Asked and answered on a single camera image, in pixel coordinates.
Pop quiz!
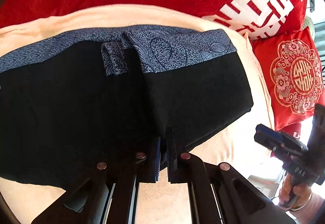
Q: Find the person right hand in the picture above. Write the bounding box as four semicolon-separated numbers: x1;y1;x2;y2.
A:
279;173;312;211

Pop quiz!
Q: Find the silver bracelet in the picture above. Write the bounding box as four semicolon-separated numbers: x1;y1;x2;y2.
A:
289;192;314;212

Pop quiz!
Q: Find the red embroidered pillow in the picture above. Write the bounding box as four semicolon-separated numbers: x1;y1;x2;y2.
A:
252;28;324;131

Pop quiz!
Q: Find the peach cream towel mat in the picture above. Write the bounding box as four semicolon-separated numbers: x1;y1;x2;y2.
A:
1;4;274;223

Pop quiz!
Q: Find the black pants blue patterned trim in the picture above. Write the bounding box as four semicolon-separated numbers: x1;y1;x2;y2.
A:
1;25;253;189

